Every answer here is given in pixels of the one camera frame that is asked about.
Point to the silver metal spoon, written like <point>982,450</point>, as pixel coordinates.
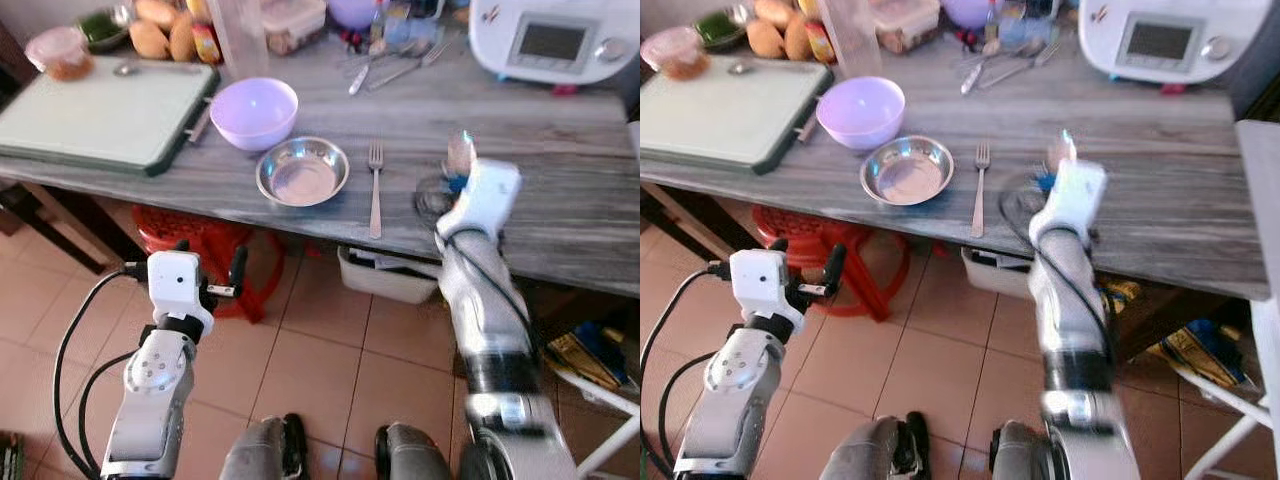
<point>127,69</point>
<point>740,68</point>

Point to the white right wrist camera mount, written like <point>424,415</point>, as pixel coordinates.
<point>1075,195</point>
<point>487,195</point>

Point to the white green-edged cutting board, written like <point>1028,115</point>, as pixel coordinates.
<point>725,115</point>
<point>90,115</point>

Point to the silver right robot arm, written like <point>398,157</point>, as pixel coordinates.
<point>1075,330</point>
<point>490,330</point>

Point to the grey robot leg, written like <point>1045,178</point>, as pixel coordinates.
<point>865,450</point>
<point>415,455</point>
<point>1025,455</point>
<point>255,450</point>

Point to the clear lidded food container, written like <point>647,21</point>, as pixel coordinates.
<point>295,25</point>
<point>905,25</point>

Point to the purple round container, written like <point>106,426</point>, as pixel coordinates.
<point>965,12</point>
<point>352,12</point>

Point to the stainless steel bowl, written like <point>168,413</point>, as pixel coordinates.
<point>907,172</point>
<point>302,172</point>

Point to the silver fork in cutlery pile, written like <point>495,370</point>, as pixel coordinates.
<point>400,72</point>
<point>1015,68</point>

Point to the yellow patterned package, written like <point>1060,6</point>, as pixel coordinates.
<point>1195,352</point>
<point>580,358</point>

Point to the green bowl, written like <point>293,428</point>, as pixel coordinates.
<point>102,28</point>
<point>720,28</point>

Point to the white kitchen appliance with display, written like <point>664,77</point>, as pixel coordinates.
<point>590,40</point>
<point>1200,40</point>

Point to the white upright post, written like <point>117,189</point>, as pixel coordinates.
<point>1262,200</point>

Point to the white metal rack frame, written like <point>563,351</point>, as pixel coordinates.
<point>610,400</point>
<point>1225,420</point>

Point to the brown bread roll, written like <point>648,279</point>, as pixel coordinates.
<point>149,40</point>
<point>765,40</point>
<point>798,38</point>
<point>158,11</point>
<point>775,11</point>
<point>182,38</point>

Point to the pink lidded food tub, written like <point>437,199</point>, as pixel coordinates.
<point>675,52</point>
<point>60,52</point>

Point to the grey left robot leg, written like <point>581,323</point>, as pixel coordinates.
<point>255,450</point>
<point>865,450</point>

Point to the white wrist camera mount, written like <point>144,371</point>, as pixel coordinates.
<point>175,285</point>
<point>760,285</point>
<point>487,195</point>
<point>1075,195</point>

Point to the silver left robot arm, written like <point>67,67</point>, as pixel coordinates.
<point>150,400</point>
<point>728,400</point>

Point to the silver metal fork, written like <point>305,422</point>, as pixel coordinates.
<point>376,190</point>
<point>979,190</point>

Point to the yellow red snack packet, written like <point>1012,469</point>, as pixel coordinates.
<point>206,44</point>
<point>820,42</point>

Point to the red plastic stool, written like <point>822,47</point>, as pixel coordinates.
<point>200,240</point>
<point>800,232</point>

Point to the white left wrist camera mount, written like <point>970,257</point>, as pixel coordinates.
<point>760,285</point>
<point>175,285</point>

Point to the purple plastic bowl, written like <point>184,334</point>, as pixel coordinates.
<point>862,108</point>
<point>255,110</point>

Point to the white plastic bin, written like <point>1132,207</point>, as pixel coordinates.
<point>1000,275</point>
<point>385,278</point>

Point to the clear plastic pitcher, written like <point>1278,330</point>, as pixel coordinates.
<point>855,40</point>
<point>240,40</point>

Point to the grey right robot leg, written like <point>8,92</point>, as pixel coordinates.
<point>415,455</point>
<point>1025,455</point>

